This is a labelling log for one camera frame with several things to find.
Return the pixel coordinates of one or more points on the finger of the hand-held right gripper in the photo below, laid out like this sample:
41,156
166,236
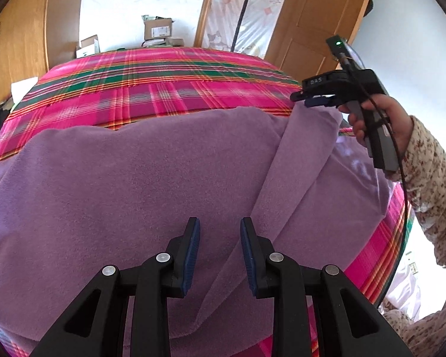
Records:
321,102
312,96

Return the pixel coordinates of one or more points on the grey packet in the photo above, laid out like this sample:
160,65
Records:
174,41

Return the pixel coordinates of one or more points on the white wall socket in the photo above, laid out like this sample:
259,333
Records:
413,266

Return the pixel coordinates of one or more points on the white paper box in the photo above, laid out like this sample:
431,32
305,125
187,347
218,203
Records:
24,89

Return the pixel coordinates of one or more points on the person's right hand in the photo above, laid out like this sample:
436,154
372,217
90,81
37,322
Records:
396,119

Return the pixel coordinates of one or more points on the person's floral clothing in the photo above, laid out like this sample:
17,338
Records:
423,334

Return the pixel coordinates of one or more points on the wooden wardrobe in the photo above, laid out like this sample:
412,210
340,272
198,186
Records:
22,26

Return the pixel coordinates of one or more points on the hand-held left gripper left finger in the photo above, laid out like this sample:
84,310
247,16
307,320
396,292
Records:
191,256

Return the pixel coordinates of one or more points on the black cloth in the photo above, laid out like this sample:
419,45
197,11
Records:
2,113

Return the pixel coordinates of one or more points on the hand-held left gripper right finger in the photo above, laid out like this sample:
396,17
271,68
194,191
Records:
248,256

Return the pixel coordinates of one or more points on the pink green plaid blanket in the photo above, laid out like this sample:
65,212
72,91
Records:
152,81

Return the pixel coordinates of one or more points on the purple sweater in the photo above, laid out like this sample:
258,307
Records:
152,178

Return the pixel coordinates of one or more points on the cardboard box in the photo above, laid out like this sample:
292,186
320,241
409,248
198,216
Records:
158,29

